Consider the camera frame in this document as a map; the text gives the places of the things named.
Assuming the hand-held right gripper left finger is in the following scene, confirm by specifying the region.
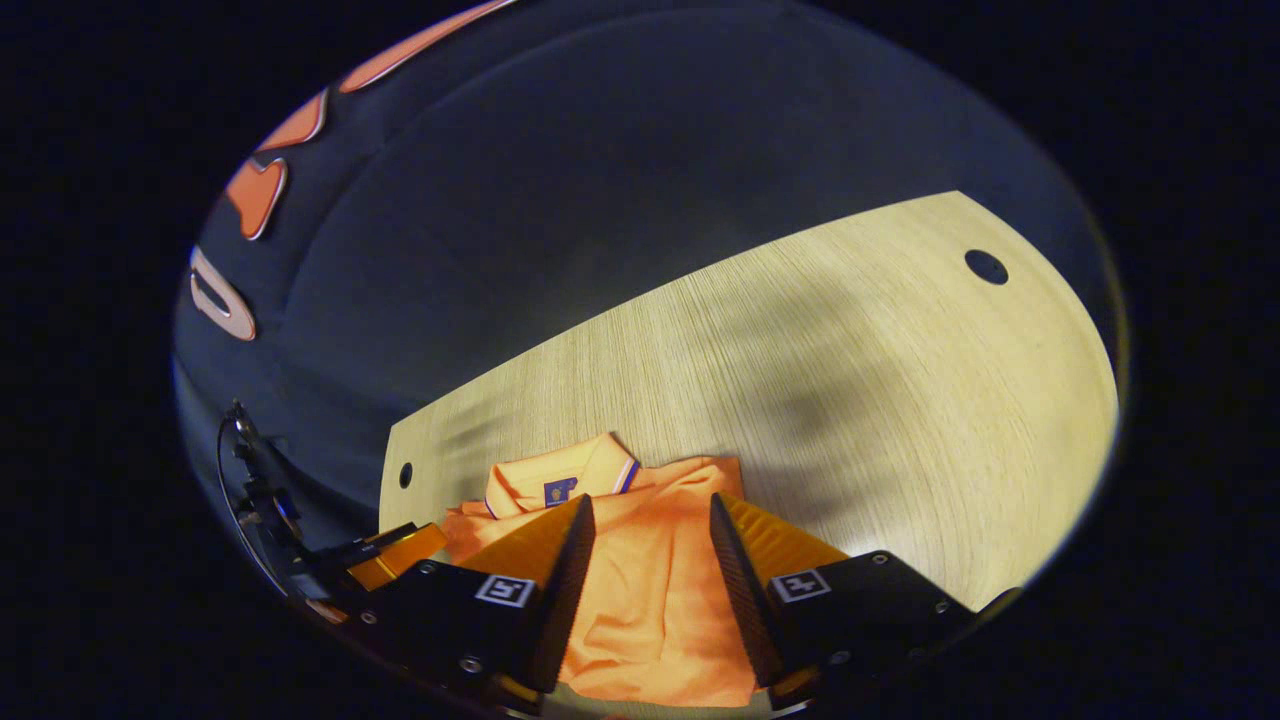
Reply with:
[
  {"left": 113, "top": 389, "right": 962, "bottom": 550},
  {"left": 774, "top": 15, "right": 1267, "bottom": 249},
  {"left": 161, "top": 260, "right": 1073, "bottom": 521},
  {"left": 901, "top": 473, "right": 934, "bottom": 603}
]
[{"left": 345, "top": 493, "right": 597, "bottom": 713}]

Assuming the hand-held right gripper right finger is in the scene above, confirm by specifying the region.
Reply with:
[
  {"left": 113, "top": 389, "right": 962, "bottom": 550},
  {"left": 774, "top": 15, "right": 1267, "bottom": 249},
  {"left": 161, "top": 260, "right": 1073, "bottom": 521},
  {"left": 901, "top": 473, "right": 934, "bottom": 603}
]
[{"left": 708, "top": 492, "right": 986, "bottom": 713}]

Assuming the orange T-shirt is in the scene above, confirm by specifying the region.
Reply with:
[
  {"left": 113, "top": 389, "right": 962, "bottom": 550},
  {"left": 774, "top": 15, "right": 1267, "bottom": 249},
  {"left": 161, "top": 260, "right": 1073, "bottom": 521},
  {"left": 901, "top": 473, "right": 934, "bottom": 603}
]
[{"left": 438, "top": 432, "right": 761, "bottom": 709}]

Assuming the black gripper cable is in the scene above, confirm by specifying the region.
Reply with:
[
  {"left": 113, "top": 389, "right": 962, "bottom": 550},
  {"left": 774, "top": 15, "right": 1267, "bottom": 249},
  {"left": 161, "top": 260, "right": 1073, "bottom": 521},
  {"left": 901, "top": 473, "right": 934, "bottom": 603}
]
[{"left": 216, "top": 415, "right": 291, "bottom": 596}]

